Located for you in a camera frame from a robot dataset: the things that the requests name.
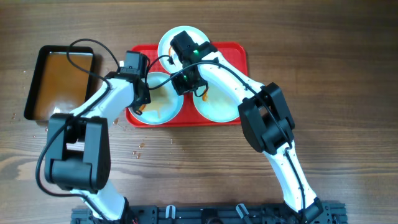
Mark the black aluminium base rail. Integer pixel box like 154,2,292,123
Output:
70,202,348,224

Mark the black water tray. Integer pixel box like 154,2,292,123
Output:
24,45,95,121

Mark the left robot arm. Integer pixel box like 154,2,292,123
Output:
37,51,150,223

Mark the light blue plate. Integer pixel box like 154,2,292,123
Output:
129,82,184,125
193,83,239,123
157,26,210,73

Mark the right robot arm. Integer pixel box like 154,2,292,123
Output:
170,30,323,223

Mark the left black cable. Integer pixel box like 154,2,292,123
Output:
35,38,125,223

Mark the red plastic tray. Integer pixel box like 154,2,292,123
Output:
125,42,248,128

